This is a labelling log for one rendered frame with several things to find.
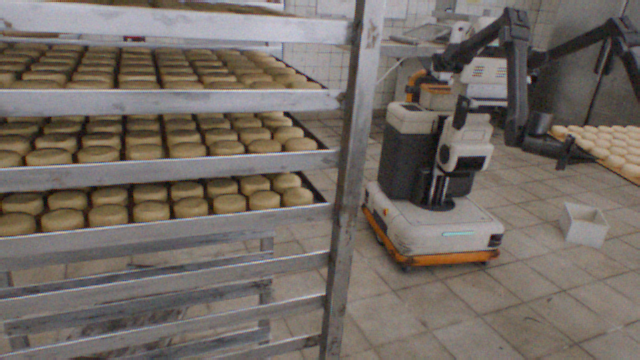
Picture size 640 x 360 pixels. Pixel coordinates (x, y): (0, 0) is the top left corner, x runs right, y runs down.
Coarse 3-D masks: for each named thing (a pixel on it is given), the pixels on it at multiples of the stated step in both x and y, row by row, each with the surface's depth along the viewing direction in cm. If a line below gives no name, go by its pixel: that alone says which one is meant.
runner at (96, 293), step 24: (240, 264) 67; (264, 264) 69; (288, 264) 70; (312, 264) 72; (72, 288) 59; (96, 288) 60; (120, 288) 61; (144, 288) 62; (168, 288) 64; (0, 312) 56; (24, 312) 57
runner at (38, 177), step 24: (0, 168) 49; (24, 168) 50; (48, 168) 51; (72, 168) 52; (96, 168) 53; (120, 168) 54; (144, 168) 55; (168, 168) 56; (192, 168) 58; (216, 168) 59; (240, 168) 60; (264, 168) 62; (288, 168) 63; (312, 168) 65; (0, 192) 50
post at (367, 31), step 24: (360, 0) 55; (384, 0) 55; (360, 24) 56; (360, 48) 56; (360, 72) 58; (360, 96) 59; (360, 120) 61; (360, 144) 62; (360, 168) 64; (336, 192) 67; (360, 192) 66; (336, 216) 68; (336, 240) 69; (336, 264) 70; (336, 288) 72; (336, 312) 75; (336, 336) 77
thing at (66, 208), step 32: (32, 192) 65; (64, 192) 65; (96, 192) 66; (128, 192) 71; (160, 192) 68; (192, 192) 69; (224, 192) 71; (256, 192) 71; (288, 192) 72; (0, 224) 56; (32, 224) 58; (64, 224) 58; (96, 224) 59
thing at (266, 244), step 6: (270, 0) 92; (276, 0) 93; (282, 0) 93; (270, 42) 96; (276, 42) 96; (264, 240) 117; (270, 240) 118; (264, 246) 118; (270, 246) 119; (264, 276) 122; (270, 276) 123; (264, 294) 125; (270, 294) 126; (264, 300) 126; (270, 300) 127; (258, 324) 132; (264, 324) 130; (270, 324) 131; (258, 342) 134; (264, 342) 133
